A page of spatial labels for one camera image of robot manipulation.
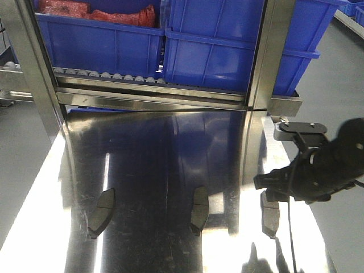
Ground blue plastic bin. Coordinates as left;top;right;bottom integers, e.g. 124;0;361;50
163;1;346;96
33;1;164;77

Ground stainless steel rack frame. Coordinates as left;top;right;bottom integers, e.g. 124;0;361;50
1;1;302;140

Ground grey brake pad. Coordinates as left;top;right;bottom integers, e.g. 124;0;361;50
87;188;115;239
190;186;209;237
260;191;280;238

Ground grey roller track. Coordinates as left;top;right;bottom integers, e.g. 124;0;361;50
53;67;166;84

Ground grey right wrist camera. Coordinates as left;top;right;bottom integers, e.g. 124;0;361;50
274;122;328;141

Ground right blue plastic bin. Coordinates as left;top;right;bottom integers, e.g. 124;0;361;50
163;1;346;96

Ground left blue plastic bin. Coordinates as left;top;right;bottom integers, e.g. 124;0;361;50
33;1;164;77

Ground red mesh bags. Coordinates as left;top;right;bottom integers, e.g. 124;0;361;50
38;1;156;27

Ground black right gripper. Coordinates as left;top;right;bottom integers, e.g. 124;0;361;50
254;118;363;204

